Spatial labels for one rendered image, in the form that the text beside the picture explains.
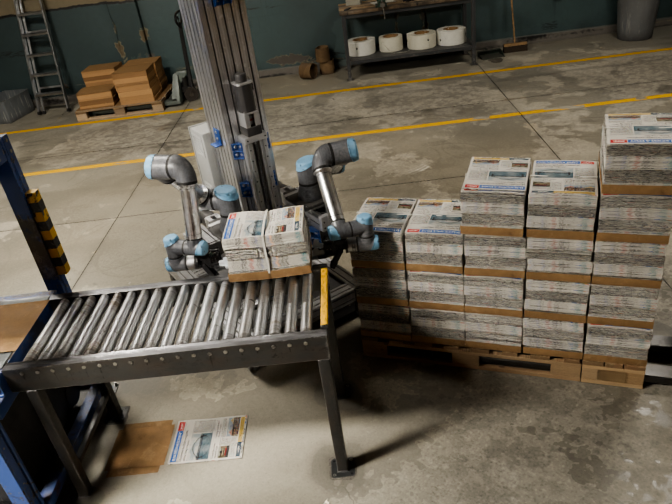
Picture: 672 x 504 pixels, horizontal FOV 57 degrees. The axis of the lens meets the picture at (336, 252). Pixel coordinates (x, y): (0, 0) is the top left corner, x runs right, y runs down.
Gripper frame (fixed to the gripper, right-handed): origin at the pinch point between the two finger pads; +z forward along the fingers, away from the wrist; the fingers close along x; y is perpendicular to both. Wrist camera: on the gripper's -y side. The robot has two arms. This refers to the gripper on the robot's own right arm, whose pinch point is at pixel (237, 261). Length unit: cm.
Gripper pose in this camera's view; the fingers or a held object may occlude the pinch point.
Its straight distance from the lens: 308.8
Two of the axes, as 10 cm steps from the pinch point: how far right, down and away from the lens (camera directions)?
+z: 9.9, -1.1, -0.6
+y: -1.2, -8.9, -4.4
